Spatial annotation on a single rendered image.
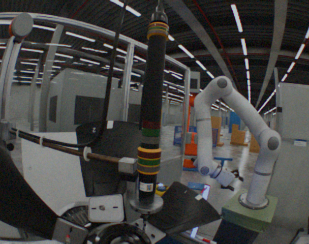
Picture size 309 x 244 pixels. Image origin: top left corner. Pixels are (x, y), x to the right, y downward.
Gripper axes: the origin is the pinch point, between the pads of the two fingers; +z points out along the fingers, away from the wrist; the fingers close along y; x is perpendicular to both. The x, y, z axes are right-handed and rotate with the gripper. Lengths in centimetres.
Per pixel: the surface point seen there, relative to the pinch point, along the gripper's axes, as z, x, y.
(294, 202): 134, -73, 24
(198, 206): -22.4, 41.7, -11.1
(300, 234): 31, 41, -20
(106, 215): -40, 64, -16
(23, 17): -122, 70, -54
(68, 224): -42, 73, -19
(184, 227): -24, 53, -13
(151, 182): -37, 57, -26
